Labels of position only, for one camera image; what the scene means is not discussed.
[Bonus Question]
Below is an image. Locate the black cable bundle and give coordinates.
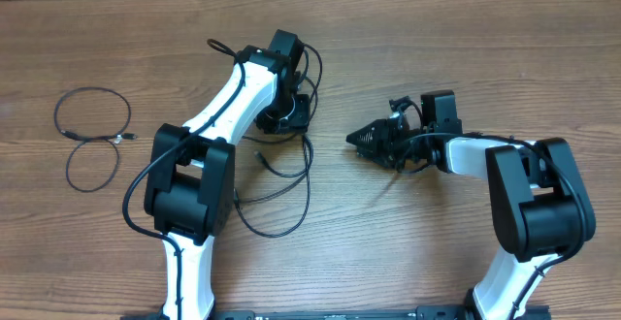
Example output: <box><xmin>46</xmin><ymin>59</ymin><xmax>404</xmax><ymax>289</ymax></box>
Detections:
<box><xmin>232</xmin><ymin>43</ymin><xmax>324</xmax><ymax>240</ymax></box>

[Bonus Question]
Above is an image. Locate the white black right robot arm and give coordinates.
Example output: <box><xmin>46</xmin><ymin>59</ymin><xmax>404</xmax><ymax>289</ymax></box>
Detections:
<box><xmin>346</xmin><ymin>90</ymin><xmax>596</xmax><ymax>319</ymax></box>

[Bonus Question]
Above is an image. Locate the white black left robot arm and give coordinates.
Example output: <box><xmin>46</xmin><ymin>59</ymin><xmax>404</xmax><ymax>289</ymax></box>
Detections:
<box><xmin>122</xmin><ymin>30</ymin><xmax>317</xmax><ymax>319</ymax></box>

